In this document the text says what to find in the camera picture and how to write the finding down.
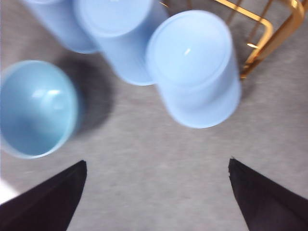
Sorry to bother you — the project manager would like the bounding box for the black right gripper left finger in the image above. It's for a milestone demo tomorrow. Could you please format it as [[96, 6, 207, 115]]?
[[0, 160, 88, 231]]

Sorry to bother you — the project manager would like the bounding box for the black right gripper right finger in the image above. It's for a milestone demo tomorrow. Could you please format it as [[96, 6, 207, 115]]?
[[228, 157, 308, 231]]

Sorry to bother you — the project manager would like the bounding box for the blue ribbed cup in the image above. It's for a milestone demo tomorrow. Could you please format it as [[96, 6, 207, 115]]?
[[23, 0, 99, 54], [73, 0, 169, 86], [145, 9, 243, 129]]

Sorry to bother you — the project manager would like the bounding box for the blue ridged bowl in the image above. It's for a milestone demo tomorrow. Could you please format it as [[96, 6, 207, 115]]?
[[0, 60, 79, 159]]

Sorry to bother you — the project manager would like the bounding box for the gold wire cup rack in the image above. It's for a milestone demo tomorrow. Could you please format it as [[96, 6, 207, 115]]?
[[158, 0, 306, 80]]

